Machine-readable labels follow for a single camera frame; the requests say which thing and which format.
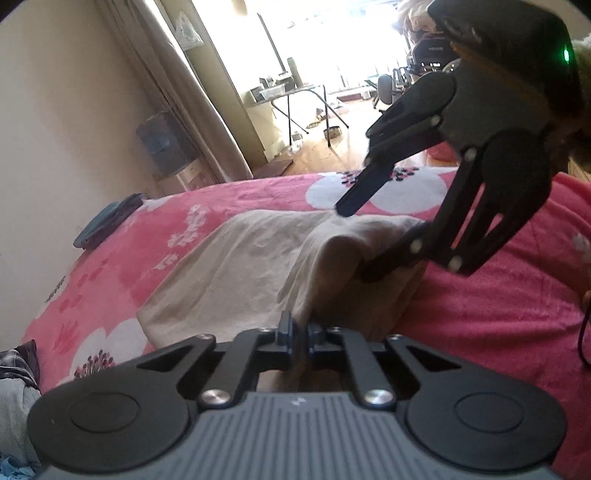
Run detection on folding table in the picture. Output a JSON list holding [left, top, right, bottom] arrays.
[[245, 76, 352, 148]]

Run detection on hanging plastic bag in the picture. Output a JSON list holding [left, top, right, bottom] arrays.
[[174, 11, 204, 49]]

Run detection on light blue shirt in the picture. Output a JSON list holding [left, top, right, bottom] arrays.
[[0, 455, 35, 480]]

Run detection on folded blue jeans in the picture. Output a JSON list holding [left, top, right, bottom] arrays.
[[74, 193, 146, 250]]

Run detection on grey sweater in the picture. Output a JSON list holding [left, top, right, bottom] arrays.
[[0, 378, 42, 467]]

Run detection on beige curtain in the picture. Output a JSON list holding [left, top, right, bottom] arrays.
[[99, 0, 254, 183]]

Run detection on pink floral blanket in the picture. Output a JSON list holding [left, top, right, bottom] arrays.
[[21, 166, 591, 480]]

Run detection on plaid shirt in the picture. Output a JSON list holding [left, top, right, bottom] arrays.
[[0, 339, 40, 388]]

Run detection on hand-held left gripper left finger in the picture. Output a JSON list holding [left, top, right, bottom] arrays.
[[136, 311, 296, 409]]

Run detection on beige pants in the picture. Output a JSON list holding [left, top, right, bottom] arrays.
[[136, 210, 430, 393]]

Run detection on brown wooden board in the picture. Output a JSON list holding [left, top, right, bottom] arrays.
[[253, 158, 295, 178]]

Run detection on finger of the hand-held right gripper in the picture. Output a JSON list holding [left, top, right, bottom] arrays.
[[335, 88, 441, 217], [358, 145, 550, 283]]

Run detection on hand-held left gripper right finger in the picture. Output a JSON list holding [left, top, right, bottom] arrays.
[[307, 323, 462, 409]]

